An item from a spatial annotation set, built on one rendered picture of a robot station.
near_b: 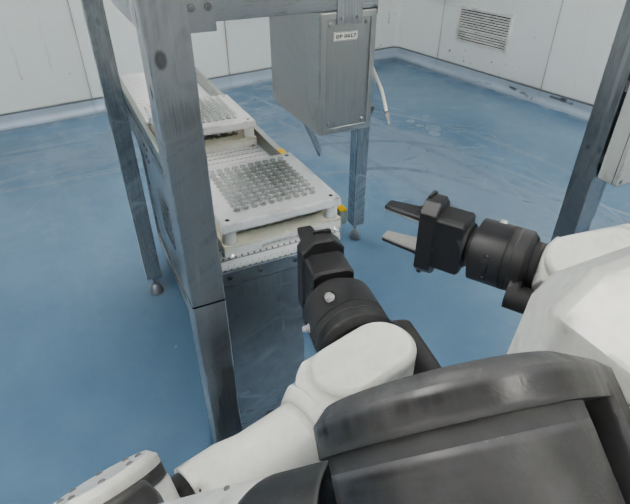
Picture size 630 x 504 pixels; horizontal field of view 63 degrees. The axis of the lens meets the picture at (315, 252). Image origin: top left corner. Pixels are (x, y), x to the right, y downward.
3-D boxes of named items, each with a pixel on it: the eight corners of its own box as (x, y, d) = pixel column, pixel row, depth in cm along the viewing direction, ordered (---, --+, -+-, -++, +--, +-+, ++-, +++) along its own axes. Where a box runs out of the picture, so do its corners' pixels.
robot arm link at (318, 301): (278, 235, 62) (306, 295, 53) (352, 223, 64) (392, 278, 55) (282, 313, 69) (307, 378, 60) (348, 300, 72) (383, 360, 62)
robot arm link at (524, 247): (518, 213, 67) (614, 238, 62) (514, 250, 76) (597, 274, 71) (487, 287, 64) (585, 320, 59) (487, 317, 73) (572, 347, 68)
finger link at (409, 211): (391, 202, 77) (430, 213, 74) (382, 211, 75) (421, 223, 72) (392, 193, 76) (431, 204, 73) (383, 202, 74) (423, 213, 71)
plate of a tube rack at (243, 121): (256, 127, 136) (255, 119, 135) (163, 143, 127) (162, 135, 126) (227, 100, 154) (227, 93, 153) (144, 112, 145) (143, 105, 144)
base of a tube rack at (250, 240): (190, 201, 113) (188, 191, 112) (291, 178, 122) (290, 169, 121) (225, 258, 95) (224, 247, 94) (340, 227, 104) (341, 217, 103)
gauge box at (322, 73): (371, 127, 93) (378, 7, 82) (319, 136, 89) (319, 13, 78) (318, 93, 109) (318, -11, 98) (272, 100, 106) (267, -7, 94)
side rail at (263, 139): (346, 223, 105) (347, 209, 103) (339, 225, 104) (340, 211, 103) (186, 66, 203) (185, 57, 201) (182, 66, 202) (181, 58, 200)
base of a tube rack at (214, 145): (257, 145, 139) (256, 136, 137) (167, 161, 130) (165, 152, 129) (229, 116, 157) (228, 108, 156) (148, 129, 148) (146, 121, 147)
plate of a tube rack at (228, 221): (186, 180, 110) (185, 172, 109) (290, 159, 119) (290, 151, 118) (222, 236, 92) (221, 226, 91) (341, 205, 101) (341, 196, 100)
